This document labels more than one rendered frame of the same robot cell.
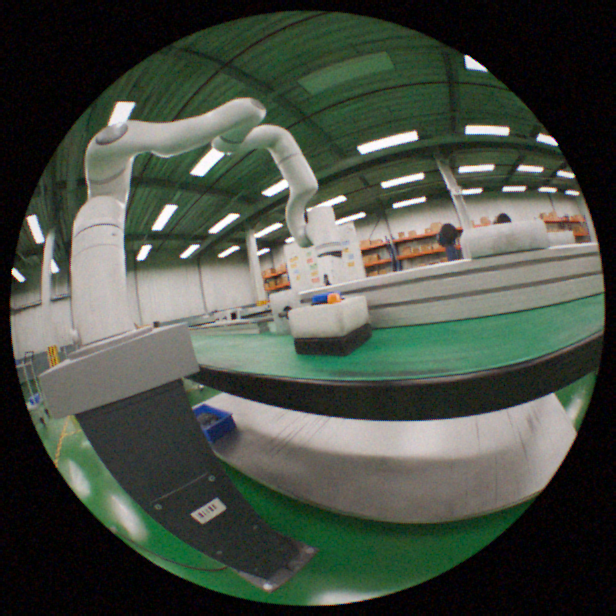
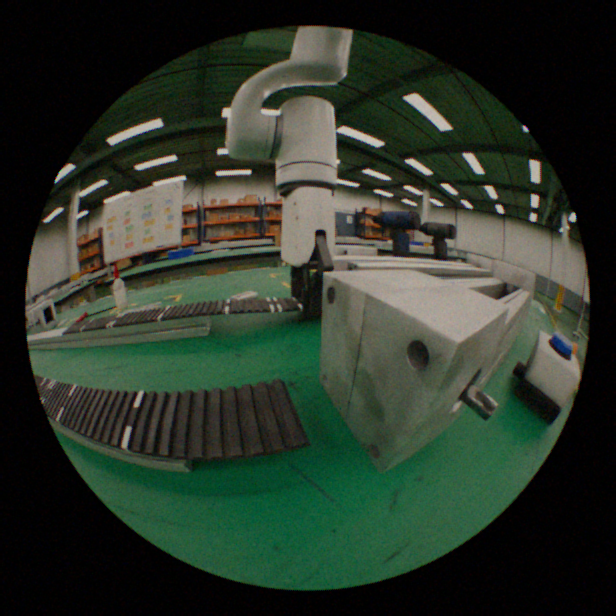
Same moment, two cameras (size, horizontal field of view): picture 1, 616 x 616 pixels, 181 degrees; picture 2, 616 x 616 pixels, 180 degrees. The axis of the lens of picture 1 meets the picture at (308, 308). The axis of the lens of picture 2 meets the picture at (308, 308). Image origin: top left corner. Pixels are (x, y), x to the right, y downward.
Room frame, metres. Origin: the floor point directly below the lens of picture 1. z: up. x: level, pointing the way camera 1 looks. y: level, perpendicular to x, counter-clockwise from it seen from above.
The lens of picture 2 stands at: (0.49, 0.13, 0.90)
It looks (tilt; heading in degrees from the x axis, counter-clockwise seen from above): 21 degrees down; 301
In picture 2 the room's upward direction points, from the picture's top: straight up
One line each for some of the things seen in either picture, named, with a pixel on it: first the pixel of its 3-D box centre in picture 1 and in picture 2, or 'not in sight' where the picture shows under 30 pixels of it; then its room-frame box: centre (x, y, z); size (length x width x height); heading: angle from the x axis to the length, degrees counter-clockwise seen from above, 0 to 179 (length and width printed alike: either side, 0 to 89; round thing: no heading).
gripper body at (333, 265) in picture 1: (333, 270); (306, 223); (0.63, -0.10, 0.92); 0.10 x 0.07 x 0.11; 140
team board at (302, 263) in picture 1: (327, 286); (139, 251); (3.71, -0.41, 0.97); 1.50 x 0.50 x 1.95; 57
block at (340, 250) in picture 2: not in sight; (354, 264); (0.64, -0.35, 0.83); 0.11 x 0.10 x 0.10; 151
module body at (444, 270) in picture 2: not in sight; (458, 279); (0.34, -0.45, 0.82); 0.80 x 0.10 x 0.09; 50
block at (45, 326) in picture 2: (229, 317); (43, 318); (1.32, 0.53, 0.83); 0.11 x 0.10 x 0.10; 142
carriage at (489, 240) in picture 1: (505, 249); (516, 281); (0.20, -0.33, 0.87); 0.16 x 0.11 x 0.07; 50
